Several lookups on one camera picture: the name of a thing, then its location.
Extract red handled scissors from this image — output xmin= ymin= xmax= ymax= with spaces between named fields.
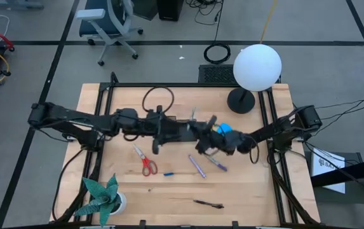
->
xmin=132 ymin=144 xmax=159 ymax=177

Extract black diagonal beam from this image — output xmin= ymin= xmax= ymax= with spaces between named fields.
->
xmin=310 ymin=155 xmax=364 ymax=191

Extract black perforated floor box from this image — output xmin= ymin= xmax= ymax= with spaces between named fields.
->
xmin=198 ymin=64 xmax=236 ymax=84

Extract blue sticky note pad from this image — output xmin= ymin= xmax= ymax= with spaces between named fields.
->
xmin=216 ymin=123 xmax=233 ymax=136

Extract white globe lamp black stand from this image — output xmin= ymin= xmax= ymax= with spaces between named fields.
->
xmin=227 ymin=43 xmax=283 ymax=115

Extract white printed paper sign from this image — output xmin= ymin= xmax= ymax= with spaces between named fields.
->
xmin=311 ymin=148 xmax=346 ymax=194

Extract potted green succulent plant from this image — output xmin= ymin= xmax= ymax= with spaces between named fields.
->
xmin=73 ymin=173 xmax=128 ymax=227

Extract black computer tower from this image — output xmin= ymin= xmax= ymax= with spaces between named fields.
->
xmin=156 ymin=0 xmax=185 ymax=22

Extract black coiled floor cable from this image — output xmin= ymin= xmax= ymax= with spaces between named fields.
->
xmin=203 ymin=42 xmax=232 ymax=65

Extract black pen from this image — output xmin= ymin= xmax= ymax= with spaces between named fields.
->
xmin=192 ymin=199 xmax=225 ymax=210

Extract grey side table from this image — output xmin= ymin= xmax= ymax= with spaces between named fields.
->
xmin=305 ymin=151 xmax=364 ymax=204

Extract yellow hanging cable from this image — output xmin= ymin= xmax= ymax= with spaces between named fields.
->
xmin=259 ymin=0 xmax=278 ymax=45

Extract grey highlighter purple cap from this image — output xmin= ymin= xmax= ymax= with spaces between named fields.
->
xmin=204 ymin=154 xmax=229 ymax=172

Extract grey blue office chair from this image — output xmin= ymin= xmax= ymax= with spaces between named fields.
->
xmin=75 ymin=0 xmax=144 ymax=67

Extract lilac pen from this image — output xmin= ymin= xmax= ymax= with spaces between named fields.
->
xmin=187 ymin=154 xmax=207 ymax=179

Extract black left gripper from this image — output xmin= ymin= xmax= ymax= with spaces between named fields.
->
xmin=138 ymin=106 xmax=189 ymax=155

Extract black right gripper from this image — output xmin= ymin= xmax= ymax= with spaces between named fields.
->
xmin=188 ymin=115 xmax=231 ymax=155

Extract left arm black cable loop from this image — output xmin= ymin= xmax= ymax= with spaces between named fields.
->
xmin=142 ymin=85 xmax=175 ymax=115

